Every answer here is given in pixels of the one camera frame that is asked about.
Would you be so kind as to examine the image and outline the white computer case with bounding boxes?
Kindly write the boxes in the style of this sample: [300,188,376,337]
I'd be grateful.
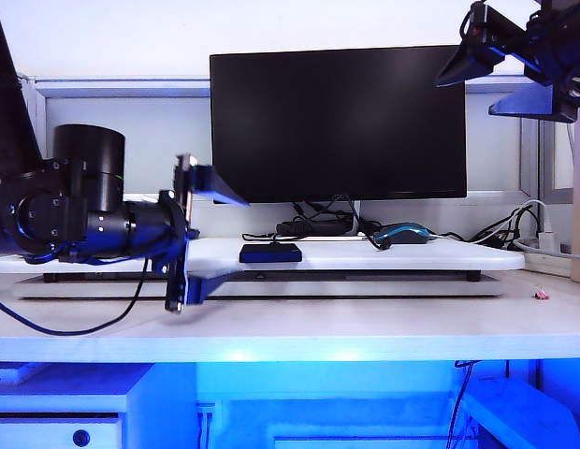
[462,377,580,449]

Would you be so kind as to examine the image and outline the white riser base board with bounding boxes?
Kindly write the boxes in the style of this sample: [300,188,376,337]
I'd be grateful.
[11,274,504,300]

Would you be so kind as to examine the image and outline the white flat block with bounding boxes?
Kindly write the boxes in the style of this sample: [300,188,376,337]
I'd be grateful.
[0,363,41,385]

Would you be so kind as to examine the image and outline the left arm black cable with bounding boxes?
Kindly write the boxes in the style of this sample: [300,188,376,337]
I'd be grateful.
[0,254,152,337]

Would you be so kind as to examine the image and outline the silver partition frame narrow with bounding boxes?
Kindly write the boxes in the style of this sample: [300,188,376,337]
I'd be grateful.
[536,116,576,205]

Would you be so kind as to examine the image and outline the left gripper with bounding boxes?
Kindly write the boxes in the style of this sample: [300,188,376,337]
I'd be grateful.
[128,153,254,316]

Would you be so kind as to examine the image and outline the white charger plug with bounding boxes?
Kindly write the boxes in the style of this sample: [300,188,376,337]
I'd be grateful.
[538,229,560,253]

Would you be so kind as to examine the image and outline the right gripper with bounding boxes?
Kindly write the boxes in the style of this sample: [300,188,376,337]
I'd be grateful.
[434,0,580,124]

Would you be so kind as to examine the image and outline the black power adapter brick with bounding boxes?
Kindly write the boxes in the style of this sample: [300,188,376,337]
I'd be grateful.
[275,219,355,237]

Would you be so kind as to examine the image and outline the hanging black cable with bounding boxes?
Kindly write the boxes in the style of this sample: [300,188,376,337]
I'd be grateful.
[448,359,479,449]

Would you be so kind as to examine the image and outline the black monitor cables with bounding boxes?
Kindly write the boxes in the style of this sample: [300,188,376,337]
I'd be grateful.
[292,199,366,235]

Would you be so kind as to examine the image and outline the white power strip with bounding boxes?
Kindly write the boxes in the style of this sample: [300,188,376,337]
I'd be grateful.
[516,238,574,278]

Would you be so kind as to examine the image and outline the white drawer cabinet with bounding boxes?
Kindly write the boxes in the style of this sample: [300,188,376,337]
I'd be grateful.
[0,364,200,449]

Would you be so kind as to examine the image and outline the silver partition frame wide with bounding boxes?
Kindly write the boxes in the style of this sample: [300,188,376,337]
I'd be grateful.
[18,73,540,208]

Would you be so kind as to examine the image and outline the thin black cable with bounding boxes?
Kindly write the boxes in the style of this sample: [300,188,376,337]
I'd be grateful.
[241,232,284,246]

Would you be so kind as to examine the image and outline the white desk riser board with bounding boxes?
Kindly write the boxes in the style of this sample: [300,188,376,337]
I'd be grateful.
[0,237,526,275]

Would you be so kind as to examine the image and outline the black data cable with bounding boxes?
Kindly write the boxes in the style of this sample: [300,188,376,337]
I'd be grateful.
[363,227,393,253]

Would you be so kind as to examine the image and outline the black portable hard drive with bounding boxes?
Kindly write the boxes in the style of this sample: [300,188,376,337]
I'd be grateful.
[239,242,303,265]

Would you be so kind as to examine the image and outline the black cable bundle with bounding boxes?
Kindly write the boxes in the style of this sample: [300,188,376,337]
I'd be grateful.
[437,205,542,250]

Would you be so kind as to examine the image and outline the black computer monitor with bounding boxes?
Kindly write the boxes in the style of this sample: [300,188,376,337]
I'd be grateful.
[209,45,468,205]

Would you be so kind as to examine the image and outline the blue and black mouse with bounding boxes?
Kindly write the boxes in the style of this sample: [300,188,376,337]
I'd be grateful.
[373,222,435,247]

